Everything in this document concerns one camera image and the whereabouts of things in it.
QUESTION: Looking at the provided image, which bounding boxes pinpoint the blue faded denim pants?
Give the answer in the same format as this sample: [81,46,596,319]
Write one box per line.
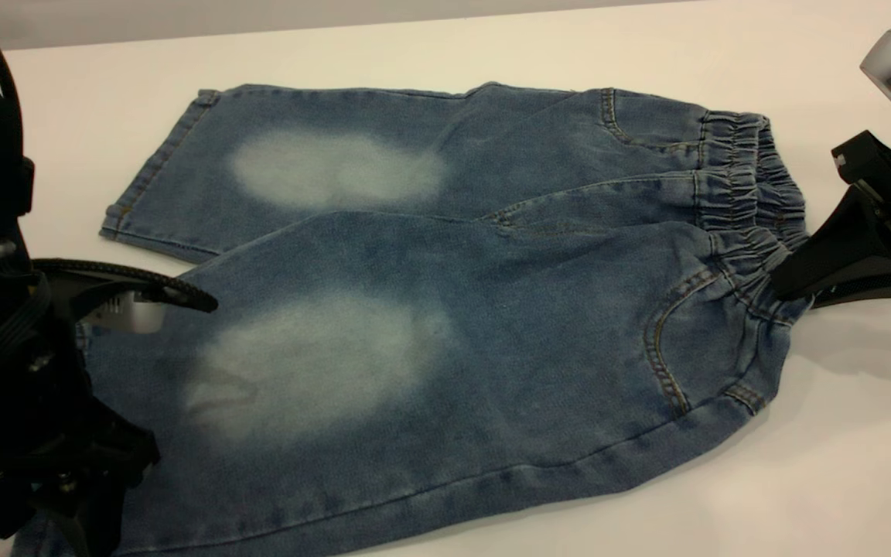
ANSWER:
[9,80,814,557]

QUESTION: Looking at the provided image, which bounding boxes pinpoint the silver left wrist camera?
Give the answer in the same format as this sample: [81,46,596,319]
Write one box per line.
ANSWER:
[78,292,172,335]

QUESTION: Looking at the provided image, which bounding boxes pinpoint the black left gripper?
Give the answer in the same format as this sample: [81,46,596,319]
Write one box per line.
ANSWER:
[0,232,219,557]

